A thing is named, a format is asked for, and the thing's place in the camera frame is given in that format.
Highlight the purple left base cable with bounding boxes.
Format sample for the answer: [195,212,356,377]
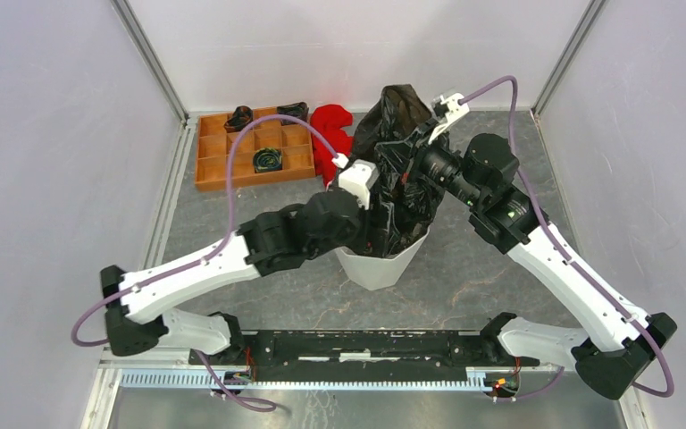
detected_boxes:
[193,350,278,414]

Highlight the wooden compartment tray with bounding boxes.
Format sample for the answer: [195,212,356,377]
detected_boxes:
[195,113,316,192]

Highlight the aluminium corner post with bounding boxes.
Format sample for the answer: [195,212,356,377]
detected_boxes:
[110,0,189,123]
[531,0,608,120]

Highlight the black bag roll left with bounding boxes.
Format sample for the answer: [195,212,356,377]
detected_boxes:
[223,105,254,133]

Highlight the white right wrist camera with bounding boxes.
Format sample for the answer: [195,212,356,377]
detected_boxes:
[428,92,470,145]

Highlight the red cloth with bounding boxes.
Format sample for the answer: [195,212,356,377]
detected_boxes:
[309,105,353,187]

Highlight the white plastic trash bin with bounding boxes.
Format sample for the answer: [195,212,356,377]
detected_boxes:
[334,228,431,290]

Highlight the black plastic trash bag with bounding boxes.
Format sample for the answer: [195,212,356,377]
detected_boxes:
[351,84,445,258]

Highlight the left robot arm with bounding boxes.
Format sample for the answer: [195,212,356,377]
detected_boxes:
[100,189,368,365]

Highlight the black green bag roll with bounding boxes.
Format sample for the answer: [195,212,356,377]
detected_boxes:
[252,147,282,173]

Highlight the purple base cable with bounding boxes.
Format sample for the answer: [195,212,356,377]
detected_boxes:
[493,366,566,404]
[193,350,278,414]

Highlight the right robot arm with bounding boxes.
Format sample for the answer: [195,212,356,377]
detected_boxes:
[374,122,677,400]

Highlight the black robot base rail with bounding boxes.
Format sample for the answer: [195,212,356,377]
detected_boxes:
[207,329,540,383]

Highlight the left aluminium corner post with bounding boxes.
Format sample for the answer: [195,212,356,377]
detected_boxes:
[110,0,189,123]

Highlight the right aluminium corner post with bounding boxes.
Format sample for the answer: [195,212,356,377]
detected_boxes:
[531,0,608,120]

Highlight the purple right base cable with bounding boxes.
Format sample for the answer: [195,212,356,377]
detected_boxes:
[493,366,566,404]

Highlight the black bag roll right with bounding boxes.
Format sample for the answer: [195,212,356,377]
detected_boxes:
[276,102,309,122]

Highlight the white slotted cable duct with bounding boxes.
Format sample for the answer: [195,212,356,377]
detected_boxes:
[119,368,508,393]

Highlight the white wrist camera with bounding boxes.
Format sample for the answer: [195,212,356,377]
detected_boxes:
[327,153,380,210]
[428,92,470,145]

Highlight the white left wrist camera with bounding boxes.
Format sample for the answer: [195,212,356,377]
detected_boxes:
[327,153,380,210]

